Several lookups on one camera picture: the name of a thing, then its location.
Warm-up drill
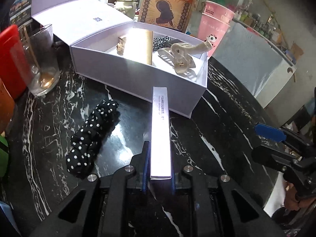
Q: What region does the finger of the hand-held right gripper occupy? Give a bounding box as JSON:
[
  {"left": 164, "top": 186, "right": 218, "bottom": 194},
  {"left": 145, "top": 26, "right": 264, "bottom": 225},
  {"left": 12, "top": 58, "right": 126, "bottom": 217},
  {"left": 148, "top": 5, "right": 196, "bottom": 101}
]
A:
[
  {"left": 251, "top": 145, "right": 297, "bottom": 174},
  {"left": 254, "top": 123, "right": 313, "bottom": 151}
]

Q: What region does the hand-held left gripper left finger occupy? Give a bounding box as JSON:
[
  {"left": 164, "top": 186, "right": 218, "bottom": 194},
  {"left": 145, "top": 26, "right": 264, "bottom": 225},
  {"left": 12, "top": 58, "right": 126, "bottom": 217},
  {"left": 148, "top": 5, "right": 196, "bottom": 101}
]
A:
[{"left": 37, "top": 141, "right": 151, "bottom": 237}]

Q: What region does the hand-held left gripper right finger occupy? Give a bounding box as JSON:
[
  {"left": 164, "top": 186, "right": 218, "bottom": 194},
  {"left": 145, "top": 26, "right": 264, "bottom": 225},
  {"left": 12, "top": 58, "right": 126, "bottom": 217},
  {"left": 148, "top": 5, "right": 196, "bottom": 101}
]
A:
[{"left": 170, "top": 164, "right": 280, "bottom": 237}]

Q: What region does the long silver box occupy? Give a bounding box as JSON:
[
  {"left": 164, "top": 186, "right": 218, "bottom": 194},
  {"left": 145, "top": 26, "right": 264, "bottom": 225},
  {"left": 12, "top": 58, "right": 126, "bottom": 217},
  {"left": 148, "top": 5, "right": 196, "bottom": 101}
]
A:
[{"left": 149, "top": 86, "right": 172, "bottom": 180}]

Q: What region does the black polka dot scrunchie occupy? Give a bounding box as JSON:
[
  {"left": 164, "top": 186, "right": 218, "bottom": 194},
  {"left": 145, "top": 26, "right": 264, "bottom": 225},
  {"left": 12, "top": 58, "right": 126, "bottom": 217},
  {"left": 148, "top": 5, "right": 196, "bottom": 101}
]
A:
[{"left": 65, "top": 99, "right": 119, "bottom": 179}]

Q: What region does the lavender gift box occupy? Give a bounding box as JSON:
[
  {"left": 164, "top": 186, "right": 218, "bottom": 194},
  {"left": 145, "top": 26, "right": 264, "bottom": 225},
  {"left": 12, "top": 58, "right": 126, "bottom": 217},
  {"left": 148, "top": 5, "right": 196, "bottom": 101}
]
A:
[{"left": 31, "top": 0, "right": 208, "bottom": 119}]

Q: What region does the beige hair claw clip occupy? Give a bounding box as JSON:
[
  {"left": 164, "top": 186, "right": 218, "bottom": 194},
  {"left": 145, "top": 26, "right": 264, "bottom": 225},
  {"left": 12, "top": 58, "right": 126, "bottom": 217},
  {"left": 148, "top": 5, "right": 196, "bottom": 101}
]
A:
[{"left": 157, "top": 41, "right": 213, "bottom": 76}]

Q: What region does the gold box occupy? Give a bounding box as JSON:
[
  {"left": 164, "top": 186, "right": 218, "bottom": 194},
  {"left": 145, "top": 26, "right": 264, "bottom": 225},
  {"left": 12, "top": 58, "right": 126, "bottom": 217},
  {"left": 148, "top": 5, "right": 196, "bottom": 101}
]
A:
[{"left": 123, "top": 30, "right": 154, "bottom": 66}]

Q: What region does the black white gingham scrunchie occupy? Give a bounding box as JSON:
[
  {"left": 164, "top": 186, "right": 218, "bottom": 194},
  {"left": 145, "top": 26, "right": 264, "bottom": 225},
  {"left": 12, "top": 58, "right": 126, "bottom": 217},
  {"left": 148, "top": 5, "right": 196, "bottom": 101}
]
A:
[{"left": 152, "top": 36, "right": 171, "bottom": 52}]

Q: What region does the person's right hand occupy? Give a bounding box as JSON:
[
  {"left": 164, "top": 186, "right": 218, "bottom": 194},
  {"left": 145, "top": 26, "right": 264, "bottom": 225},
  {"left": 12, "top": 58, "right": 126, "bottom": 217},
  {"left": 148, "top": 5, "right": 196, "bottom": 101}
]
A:
[{"left": 284, "top": 180, "right": 303, "bottom": 210}]

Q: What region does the white cabinet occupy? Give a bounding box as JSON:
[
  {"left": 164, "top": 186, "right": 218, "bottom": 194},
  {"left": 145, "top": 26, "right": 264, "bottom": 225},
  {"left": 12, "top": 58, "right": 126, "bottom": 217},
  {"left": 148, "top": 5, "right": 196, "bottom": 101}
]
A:
[{"left": 254, "top": 54, "right": 297, "bottom": 108}]

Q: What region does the blue-grey leaf cushion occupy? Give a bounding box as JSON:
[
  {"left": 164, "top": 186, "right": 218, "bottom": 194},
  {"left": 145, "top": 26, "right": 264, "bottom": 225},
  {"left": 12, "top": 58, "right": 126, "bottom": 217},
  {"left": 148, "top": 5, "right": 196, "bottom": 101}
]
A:
[{"left": 212, "top": 21, "right": 289, "bottom": 97}]

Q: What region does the row of small bottles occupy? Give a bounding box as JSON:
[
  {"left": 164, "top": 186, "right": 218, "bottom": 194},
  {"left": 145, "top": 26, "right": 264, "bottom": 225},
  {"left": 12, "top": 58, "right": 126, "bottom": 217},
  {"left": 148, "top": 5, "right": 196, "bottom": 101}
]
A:
[{"left": 234, "top": 5, "right": 287, "bottom": 50}]

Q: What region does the pink panda paper cup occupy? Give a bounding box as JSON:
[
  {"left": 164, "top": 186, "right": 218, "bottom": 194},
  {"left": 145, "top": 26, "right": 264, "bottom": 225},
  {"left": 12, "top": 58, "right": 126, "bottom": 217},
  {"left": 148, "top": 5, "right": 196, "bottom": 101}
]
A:
[{"left": 197, "top": 13, "right": 231, "bottom": 60}]

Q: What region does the gold spoon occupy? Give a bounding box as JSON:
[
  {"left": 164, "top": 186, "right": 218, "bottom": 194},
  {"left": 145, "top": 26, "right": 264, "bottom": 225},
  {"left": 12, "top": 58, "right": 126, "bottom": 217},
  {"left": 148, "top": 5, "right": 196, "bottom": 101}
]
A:
[{"left": 23, "top": 27, "right": 56, "bottom": 88}]

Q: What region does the green tin black lid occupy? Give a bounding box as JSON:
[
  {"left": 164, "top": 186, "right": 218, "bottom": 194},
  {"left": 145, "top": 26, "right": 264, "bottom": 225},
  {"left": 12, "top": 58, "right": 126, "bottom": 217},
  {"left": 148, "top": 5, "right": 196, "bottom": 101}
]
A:
[{"left": 0, "top": 134, "right": 9, "bottom": 178}]

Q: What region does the clear glass cup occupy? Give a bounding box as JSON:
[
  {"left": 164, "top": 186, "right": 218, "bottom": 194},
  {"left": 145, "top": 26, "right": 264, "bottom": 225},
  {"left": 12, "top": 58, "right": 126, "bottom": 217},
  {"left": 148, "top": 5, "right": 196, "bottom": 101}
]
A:
[{"left": 18, "top": 24, "right": 61, "bottom": 97}]

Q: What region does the light blue box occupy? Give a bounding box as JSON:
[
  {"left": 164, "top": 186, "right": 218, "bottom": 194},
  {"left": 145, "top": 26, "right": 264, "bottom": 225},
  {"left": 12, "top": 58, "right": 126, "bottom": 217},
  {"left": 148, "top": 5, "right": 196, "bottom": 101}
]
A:
[{"left": 0, "top": 201, "right": 15, "bottom": 237}]

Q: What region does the clear jar orange label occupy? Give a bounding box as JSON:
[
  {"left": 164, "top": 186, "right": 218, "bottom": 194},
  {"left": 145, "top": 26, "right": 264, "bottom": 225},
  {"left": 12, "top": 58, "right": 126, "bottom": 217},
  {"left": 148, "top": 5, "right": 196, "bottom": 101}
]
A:
[{"left": 0, "top": 79, "right": 15, "bottom": 134}]

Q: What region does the brown printed paper bag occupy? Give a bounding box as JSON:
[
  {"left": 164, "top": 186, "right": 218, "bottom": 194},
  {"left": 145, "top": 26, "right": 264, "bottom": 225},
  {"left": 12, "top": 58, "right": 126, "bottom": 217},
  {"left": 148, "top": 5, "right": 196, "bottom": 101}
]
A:
[{"left": 137, "top": 0, "right": 201, "bottom": 32}]

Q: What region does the cream kettle bottle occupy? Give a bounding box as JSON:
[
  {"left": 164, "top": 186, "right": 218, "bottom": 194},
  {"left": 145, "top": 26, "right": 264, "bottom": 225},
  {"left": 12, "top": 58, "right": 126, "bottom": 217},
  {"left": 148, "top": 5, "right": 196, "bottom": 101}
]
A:
[{"left": 114, "top": 0, "right": 139, "bottom": 20}]

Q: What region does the red canister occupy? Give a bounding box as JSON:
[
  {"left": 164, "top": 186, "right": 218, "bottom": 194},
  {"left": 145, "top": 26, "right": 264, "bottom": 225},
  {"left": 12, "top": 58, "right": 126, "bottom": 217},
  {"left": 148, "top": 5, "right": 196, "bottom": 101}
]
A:
[{"left": 0, "top": 25, "right": 27, "bottom": 100}]

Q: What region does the black printed pouch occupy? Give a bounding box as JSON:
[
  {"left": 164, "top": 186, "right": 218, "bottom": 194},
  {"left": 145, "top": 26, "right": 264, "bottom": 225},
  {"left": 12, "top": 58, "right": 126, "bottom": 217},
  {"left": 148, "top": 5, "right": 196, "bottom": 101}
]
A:
[{"left": 8, "top": 0, "right": 34, "bottom": 25}]

